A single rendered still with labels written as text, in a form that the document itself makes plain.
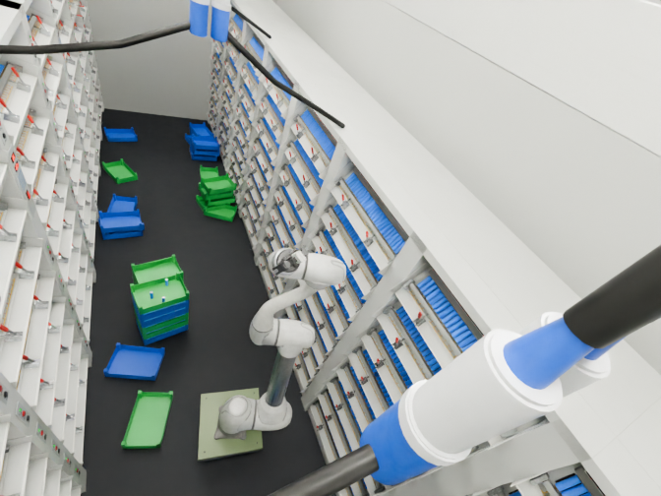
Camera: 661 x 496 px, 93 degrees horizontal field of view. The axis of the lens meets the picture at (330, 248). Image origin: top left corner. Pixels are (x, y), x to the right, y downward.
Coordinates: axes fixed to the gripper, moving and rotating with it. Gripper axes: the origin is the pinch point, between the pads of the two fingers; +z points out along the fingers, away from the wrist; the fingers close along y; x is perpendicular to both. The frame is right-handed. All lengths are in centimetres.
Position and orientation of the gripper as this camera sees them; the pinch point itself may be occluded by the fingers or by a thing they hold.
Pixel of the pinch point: (298, 257)
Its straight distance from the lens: 84.3
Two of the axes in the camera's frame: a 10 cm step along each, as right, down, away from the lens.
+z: 2.7, -0.9, -9.6
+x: 5.8, 8.1, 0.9
